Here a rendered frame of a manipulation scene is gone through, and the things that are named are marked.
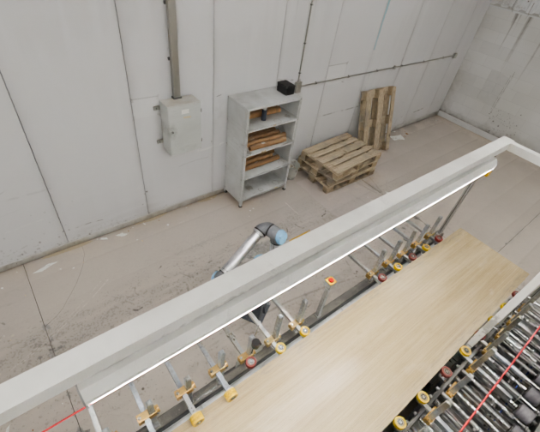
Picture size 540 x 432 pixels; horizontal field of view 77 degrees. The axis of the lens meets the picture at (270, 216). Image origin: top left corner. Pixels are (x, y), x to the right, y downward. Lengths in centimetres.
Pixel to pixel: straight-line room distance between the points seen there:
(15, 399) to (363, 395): 221
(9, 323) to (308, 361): 299
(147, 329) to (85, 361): 16
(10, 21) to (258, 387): 331
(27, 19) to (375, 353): 378
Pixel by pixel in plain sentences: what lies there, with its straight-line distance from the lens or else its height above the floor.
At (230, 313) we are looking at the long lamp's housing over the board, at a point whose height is 236.
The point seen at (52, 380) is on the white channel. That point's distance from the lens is 104.
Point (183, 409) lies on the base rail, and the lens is 280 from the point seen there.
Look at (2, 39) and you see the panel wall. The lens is 364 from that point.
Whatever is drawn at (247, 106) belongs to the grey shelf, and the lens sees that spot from 432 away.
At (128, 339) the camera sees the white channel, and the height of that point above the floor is 246.
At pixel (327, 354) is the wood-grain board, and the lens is 283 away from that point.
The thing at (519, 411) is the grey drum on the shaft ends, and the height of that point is 83.
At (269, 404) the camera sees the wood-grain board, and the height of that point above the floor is 90.
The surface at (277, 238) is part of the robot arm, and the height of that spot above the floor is 141.
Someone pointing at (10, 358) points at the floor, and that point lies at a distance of 416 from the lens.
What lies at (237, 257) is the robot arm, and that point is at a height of 127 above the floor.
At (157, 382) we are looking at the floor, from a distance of 365.
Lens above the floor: 335
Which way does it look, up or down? 42 degrees down
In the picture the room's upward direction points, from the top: 9 degrees clockwise
